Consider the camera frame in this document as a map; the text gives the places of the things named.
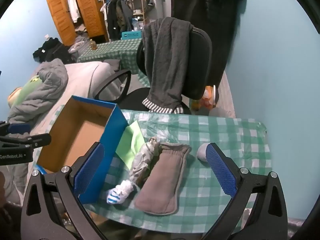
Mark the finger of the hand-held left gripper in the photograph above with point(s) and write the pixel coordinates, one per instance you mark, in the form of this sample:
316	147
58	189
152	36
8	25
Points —
37	140
17	127

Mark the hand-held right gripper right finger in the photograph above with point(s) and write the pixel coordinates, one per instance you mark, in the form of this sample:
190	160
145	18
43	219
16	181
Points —
220	170

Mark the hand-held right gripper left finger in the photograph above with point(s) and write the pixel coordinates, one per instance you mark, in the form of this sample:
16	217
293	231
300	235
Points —
88	166

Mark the grey sock ball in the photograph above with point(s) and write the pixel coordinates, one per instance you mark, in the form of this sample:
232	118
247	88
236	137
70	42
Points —
201	152

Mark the blue cardboard box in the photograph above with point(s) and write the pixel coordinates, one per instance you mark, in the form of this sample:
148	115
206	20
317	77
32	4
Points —
115	130

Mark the white patterned sock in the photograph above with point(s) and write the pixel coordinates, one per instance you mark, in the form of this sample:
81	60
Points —
140	162

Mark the green plush toy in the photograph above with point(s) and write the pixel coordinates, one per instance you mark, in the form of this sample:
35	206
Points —
25	92

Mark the green checkered tablecloth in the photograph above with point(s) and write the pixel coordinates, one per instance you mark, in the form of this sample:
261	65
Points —
205	130
110	52

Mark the grey jacket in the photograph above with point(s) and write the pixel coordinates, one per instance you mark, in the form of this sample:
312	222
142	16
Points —
45	90

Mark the light green cloth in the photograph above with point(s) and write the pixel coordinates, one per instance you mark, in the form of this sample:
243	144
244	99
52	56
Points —
130	142

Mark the orange plastic bag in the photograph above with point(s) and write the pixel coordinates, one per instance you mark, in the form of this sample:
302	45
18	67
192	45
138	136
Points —
207	97

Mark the white pillow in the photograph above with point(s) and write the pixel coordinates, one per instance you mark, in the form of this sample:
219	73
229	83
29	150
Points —
85	80

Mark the black clothes pile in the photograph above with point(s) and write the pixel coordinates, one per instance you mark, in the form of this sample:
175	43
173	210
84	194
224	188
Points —
51	50

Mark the grey clothes pile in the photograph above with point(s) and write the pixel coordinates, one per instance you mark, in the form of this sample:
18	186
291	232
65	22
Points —
78	45

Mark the black office chair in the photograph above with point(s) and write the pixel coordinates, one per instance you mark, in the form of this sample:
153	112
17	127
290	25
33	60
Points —
200	62

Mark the amber bottle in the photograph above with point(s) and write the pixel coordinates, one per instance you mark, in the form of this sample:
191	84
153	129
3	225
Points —
93	45

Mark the hanging white garment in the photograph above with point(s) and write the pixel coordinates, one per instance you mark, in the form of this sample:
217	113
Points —
73	6

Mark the wooden louvered wardrobe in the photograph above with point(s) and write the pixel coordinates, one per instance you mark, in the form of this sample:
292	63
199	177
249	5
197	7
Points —
87	10

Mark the teal box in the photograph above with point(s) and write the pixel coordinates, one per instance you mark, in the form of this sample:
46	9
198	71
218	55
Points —
131	35

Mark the hanging dark jackets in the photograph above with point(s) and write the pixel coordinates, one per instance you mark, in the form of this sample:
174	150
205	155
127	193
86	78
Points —
117	15

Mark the hanging black coat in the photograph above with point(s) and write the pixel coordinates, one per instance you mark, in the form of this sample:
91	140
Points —
207	10

